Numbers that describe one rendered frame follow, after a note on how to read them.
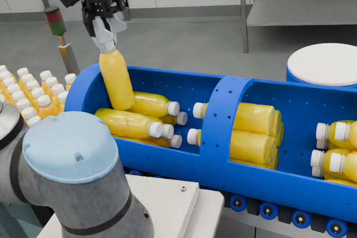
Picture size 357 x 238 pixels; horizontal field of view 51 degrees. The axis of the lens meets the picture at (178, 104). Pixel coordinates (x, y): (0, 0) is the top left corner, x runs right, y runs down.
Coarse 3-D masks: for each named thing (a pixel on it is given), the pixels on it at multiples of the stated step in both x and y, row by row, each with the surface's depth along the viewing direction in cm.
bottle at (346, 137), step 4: (348, 124) 78; (352, 124) 77; (356, 124) 77; (348, 128) 78; (352, 128) 77; (356, 128) 76; (344, 132) 78; (348, 132) 77; (352, 132) 76; (356, 132) 76; (344, 136) 78; (348, 136) 77; (352, 136) 76; (356, 136) 76; (348, 140) 78; (352, 140) 77; (356, 140) 76; (352, 144) 77; (356, 144) 76
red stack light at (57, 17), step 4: (56, 12) 146; (60, 12) 148; (48, 16) 146; (52, 16) 146; (56, 16) 147; (60, 16) 148; (48, 20) 147; (52, 20) 147; (56, 20) 147; (60, 20) 148
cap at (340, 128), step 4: (336, 124) 79; (340, 124) 78; (344, 124) 78; (336, 128) 78; (340, 128) 78; (344, 128) 78; (336, 132) 78; (340, 132) 78; (336, 136) 78; (340, 136) 78; (340, 140) 79
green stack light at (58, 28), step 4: (48, 24) 149; (52, 24) 148; (56, 24) 148; (60, 24) 149; (64, 24) 151; (52, 28) 149; (56, 28) 149; (60, 28) 149; (64, 28) 151; (52, 32) 150; (56, 32) 150; (60, 32) 150
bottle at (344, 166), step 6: (342, 156) 76; (348, 156) 76; (354, 156) 75; (342, 162) 76; (348, 162) 75; (354, 162) 74; (342, 168) 76; (348, 168) 74; (354, 168) 74; (348, 174) 75; (354, 174) 74; (354, 180) 75
